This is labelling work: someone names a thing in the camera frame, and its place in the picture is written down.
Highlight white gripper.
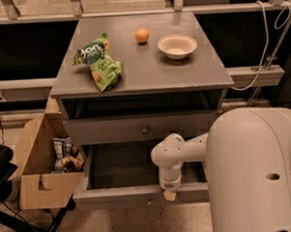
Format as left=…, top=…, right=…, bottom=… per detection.
left=159, top=167, right=181, bottom=202

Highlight grey drawer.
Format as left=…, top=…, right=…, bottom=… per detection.
left=70, top=137, right=212, bottom=212
left=64, top=111, right=218, bottom=145

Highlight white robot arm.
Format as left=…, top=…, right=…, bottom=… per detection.
left=151, top=107, right=291, bottom=232

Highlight grey top drawer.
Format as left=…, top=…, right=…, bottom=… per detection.
left=64, top=111, right=218, bottom=145

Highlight grey drawer cabinet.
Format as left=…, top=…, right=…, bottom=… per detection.
left=45, top=10, right=240, bottom=198

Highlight snack bags in box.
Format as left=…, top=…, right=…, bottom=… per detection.
left=53, top=137, right=85, bottom=173

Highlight cardboard box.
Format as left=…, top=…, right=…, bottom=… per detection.
left=7, top=111, right=87, bottom=212

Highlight green chip bag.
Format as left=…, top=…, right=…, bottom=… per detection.
left=73, top=34, right=124, bottom=92

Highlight white bowl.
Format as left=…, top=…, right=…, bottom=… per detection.
left=158, top=34, right=197, bottom=60

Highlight orange fruit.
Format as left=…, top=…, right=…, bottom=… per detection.
left=135, top=28, right=150, bottom=44

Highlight black stand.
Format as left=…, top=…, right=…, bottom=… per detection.
left=0, top=145, right=75, bottom=232

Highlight white cable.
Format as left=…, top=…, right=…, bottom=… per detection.
left=226, top=0, right=291, bottom=92

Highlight metal railing frame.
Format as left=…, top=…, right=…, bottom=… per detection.
left=0, top=0, right=291, bottom=96

